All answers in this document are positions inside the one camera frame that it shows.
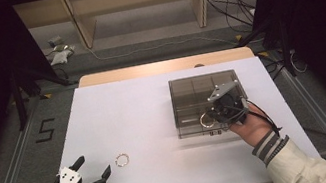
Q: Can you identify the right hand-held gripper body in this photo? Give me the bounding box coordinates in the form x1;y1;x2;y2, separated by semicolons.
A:
204;78;254;131

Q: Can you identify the dark transparent drawer box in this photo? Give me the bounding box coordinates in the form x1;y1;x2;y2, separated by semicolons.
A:
167;67;254;143

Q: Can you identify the person's right hand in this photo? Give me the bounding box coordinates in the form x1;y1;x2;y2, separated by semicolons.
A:
225;99;277;152

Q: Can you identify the white table board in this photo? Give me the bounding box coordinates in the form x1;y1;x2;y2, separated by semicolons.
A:
46;48;326;183

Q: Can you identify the light wooden table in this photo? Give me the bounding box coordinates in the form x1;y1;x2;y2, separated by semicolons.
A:
76;44;255;89

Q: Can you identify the black metal stand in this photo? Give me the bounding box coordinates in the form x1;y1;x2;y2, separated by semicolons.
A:
232;14;298;87
6;57;84;132

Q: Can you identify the white bag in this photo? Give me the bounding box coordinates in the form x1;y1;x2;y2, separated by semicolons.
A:
45;42;78;67

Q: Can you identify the small grey box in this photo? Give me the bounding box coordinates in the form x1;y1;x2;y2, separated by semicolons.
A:
46;34;64;49

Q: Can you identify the light wooden shelf unit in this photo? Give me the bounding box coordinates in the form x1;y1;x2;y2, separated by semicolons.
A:
12;0;275;61

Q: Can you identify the white floor cable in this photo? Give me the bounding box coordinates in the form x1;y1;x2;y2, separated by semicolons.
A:
85;21;240;72

